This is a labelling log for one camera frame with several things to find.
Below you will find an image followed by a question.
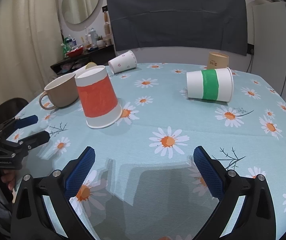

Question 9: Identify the oval wall mirror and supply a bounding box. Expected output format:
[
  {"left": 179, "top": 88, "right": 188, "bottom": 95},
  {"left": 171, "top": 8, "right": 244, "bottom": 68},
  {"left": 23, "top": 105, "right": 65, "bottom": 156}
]
[{"left": 61, "top": 0, "right": 99, "bottom": 24}]

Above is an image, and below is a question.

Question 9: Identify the yellow rimmed paper cup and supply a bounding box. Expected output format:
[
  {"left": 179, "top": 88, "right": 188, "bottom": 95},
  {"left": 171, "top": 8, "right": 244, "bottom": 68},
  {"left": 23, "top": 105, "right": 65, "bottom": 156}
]
[{"left": 74, "top": 62, "right": 97, "bottom": 75}]

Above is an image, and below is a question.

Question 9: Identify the dark chair back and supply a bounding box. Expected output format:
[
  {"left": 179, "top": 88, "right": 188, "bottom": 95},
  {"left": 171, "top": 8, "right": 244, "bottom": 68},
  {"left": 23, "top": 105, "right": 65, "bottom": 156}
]
[{"left": 0, "top": 98, "right": 28, "bottom": 124}]

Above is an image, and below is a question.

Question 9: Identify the red banded paper cup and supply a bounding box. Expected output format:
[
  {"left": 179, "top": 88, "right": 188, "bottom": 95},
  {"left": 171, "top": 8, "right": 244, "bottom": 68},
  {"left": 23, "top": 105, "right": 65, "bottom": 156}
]
[{"left": 75, "top": 66, "right": 122, "bottom": 129}]

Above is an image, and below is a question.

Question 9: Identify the wooden hanging brush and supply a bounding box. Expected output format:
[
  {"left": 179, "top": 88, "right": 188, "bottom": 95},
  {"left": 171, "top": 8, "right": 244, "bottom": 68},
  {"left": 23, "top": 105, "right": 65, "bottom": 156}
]
[{"left": 103, "top": 11, "right": 111, "bottom": 36}]

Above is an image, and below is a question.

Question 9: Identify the black wall shelf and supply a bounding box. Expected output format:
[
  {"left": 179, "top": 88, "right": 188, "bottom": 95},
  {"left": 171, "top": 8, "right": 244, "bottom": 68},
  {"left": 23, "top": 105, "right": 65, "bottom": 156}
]
[{"left": 50, "top": 45, "right": 115, "bottom": 76}]

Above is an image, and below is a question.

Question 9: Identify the green banded paper cup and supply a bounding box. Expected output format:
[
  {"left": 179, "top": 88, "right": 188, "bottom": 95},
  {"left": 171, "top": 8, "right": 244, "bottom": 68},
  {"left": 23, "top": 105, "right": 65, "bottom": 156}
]
[{"left": 186, "top": 67, "right": 234, "bottom": 102}]

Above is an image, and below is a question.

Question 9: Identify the dark grey hanging cloth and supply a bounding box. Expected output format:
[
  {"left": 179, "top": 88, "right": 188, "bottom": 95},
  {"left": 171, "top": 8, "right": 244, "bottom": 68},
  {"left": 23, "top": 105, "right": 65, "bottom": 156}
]
[{"left": 107, "top": 0, "right": 247, "bottom": 56}]

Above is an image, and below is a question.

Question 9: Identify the beige curtain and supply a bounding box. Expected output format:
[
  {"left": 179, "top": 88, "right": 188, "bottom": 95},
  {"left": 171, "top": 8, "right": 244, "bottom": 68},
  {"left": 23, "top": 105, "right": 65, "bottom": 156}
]
[{"left": 0, "top": 0, "right": 63, "bottom": 104}]

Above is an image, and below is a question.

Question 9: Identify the brown ceramic mug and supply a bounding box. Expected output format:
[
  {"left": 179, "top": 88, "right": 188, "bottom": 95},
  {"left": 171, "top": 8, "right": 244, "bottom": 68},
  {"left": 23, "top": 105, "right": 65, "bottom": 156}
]
[{"left": 39, "top": 73, "right": 78, "bottom": 111}]

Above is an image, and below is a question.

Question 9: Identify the white spray bottle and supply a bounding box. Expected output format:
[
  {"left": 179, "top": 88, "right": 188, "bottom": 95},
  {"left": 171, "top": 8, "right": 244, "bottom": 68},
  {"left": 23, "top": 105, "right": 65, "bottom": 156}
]
[{"left": 89, "top": 28, "right": 97, "bottom": 47}]

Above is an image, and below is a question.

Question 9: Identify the brown kraft paper cup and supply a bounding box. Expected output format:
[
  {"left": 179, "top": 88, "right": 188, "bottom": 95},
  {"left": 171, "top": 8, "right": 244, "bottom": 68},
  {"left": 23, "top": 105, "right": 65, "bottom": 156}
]
[{"left": 207, "top": 52, "right": 229, "bottom": 69}]

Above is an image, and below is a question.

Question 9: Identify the heart patterned paper cup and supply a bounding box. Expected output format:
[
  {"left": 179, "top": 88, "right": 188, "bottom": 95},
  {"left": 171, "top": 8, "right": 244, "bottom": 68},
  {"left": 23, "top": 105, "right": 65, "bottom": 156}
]
[{"left": 108, "top": 50, "right": 138, "bottom": 74}]

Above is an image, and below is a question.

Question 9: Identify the green bottle on shelf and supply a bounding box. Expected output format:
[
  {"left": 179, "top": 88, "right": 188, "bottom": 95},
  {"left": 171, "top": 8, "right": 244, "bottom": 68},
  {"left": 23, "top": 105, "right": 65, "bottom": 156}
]
[{"left": 61, "top": 37, "right": 71, "bottom": 59}]

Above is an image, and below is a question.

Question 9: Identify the white refrigerator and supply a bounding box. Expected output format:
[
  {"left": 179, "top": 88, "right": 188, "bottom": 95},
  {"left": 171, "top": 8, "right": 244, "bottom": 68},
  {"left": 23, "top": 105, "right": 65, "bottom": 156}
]
[{"left": 251, "top": 2, "right": 286, "bottom": 101}]

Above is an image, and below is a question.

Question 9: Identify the daisy patterned blue tablecloth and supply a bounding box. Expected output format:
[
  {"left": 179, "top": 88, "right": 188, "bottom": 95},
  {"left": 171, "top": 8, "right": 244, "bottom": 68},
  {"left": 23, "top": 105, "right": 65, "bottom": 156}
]
[{"left": 9, "top": 63, "right": 286, "bottom": 239}]

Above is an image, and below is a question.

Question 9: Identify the red bowl on shelf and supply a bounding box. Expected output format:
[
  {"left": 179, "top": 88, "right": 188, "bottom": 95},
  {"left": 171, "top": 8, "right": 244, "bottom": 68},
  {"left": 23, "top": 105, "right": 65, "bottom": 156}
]
[{"left": 66, "top": 47, "right": 83, "bottom": 58}]

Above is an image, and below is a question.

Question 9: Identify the person's left hand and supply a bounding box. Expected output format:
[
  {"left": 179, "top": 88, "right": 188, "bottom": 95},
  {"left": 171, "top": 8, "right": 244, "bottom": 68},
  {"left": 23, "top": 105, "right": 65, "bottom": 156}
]
[{"left": 1, "top": 170, "right": 17, "bottom": 192}]

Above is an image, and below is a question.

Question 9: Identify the small potted plant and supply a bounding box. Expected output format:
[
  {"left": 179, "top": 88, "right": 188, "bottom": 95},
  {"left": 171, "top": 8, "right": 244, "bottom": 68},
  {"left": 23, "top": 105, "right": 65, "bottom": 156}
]
[{"left": 96, "top": 36, "right": 106, "bottom": 48}]

